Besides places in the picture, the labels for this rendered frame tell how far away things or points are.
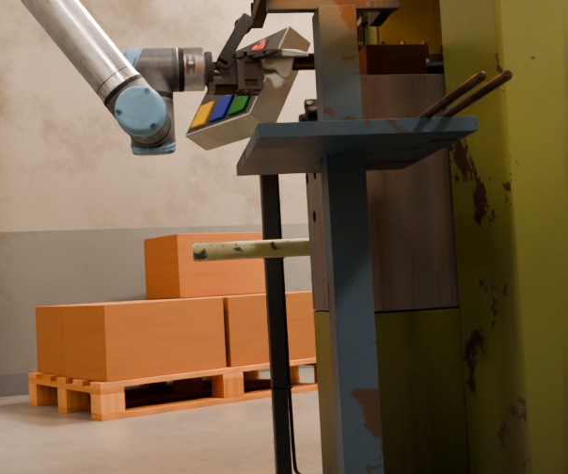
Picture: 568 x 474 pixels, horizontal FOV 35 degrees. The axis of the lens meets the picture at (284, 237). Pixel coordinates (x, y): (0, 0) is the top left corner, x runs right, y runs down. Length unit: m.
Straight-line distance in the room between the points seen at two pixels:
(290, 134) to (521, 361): 0.55
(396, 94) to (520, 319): 0.51
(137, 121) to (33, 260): 3.56
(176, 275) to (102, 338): 0.81
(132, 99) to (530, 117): 0.70
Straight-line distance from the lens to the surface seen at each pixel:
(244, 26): 1.91
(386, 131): 1.22
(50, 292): 5.20
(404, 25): 2.21
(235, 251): 2.20
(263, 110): 2.29
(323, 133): 1.20
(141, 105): 1.68
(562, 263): 1.52
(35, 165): 5.26
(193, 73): 1.85
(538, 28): 1.56
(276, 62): 1.87
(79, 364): 4.13
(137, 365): 3.97
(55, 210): 5.24
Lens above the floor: 0.53
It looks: 3 degrees up
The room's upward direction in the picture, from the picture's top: 3 degrees counter-clockwise
